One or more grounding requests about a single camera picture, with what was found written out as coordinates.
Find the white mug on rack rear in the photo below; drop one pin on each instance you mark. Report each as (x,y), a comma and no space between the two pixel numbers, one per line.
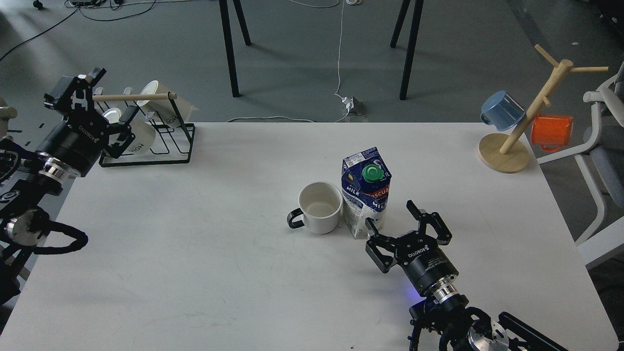
(164,112)

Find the wooden mug tree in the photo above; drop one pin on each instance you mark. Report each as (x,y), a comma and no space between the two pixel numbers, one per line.
(505,153)

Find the black wire mug rack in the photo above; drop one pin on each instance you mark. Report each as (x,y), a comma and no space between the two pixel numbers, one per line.
(171,145)

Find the black table legs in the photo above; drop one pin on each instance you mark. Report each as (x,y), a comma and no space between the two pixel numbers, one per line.
(228,40)
(412,40)

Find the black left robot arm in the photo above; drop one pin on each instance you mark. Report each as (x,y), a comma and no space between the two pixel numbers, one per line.
(25,226)

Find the black table legs left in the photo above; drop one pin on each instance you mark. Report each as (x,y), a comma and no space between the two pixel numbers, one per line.
(228,40)

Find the blue white milk carton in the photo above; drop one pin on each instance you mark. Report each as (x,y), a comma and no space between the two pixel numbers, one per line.
(365,184)

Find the grey power adapter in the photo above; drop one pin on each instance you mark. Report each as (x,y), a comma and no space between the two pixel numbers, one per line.
(353,106)

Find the blue mug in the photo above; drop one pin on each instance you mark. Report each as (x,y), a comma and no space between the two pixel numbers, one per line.
(502,111)

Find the white office chair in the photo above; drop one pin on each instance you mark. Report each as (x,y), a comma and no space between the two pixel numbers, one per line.
(603,145)

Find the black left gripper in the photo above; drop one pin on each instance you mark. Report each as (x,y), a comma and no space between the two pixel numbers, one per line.
(84,133)

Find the orange mug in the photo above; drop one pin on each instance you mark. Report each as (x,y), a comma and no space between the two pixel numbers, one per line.
(551,132)

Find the white mug on rack front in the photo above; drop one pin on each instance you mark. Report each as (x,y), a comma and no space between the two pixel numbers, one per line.
(144,133)

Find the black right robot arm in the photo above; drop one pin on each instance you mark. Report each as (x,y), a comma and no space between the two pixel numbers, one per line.
(443,309)

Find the black table legs right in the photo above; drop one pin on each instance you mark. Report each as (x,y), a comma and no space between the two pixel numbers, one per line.
(412,40)

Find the white mug on rack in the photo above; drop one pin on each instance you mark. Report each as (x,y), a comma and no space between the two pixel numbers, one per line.
(144,133)
(164,112)

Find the white mug black handle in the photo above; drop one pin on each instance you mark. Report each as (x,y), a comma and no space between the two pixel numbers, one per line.
(319,208)

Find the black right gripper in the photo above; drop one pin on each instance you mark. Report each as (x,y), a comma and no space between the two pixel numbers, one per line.
(418,254)

